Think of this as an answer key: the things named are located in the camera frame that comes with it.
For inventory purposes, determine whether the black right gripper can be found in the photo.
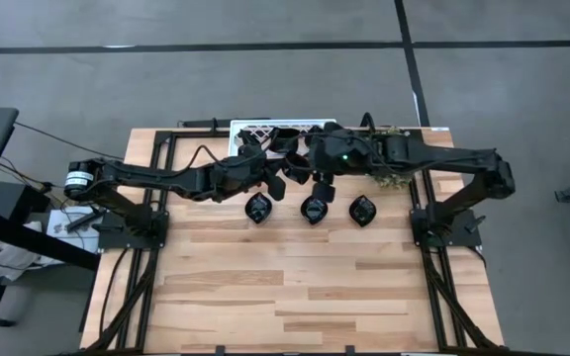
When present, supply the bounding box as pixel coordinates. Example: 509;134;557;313
292;145;338;204

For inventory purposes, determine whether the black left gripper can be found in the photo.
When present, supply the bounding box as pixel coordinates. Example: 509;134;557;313
215;147;291;202

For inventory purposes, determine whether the black wavy square mini plate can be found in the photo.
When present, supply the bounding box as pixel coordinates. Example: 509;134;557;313
268;127;300;154

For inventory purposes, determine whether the black teardrop mini plate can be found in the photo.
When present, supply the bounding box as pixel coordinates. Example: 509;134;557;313
237;128;266;155

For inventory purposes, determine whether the black bar behind table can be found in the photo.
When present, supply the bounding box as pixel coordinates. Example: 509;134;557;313
176;116;272;130

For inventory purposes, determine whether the green potted plant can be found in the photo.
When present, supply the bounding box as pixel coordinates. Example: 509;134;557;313
371;126;415;192

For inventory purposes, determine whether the white paper sheet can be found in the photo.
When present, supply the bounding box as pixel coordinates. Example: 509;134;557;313
46;211;101;258

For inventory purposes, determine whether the black desk beam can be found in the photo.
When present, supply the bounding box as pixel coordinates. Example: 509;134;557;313
0;210;102;276

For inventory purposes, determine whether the white lattice wire rack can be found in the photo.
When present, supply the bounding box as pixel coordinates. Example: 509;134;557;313
229;118;338;160

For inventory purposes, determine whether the black aluminium rig frame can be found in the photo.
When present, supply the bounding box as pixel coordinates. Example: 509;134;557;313
79;126;509;356

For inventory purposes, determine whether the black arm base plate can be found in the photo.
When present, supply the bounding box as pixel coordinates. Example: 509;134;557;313
96;210;171;251
410;210;483;248

